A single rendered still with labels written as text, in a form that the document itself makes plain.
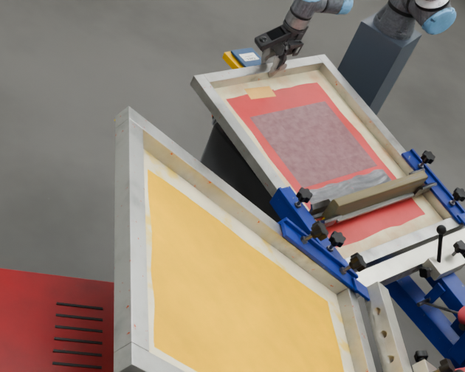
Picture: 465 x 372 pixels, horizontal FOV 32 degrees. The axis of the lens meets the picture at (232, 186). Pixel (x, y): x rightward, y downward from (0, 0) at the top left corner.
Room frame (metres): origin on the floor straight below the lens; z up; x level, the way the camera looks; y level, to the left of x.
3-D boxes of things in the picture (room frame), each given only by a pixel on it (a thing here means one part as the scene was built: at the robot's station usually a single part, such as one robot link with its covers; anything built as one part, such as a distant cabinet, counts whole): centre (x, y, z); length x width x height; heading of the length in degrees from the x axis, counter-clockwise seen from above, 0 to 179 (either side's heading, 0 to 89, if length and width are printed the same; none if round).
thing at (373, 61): (2.75, -0.30, 0.60); 0.18 x 0.18 x 1.20; 69
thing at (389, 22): (2.75, -0.30, 1.25); 0.15 x 0.15 x 0.10
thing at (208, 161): (1.97, -0.07, 0.74); 0.46 x 0.04 x 0.42; 52
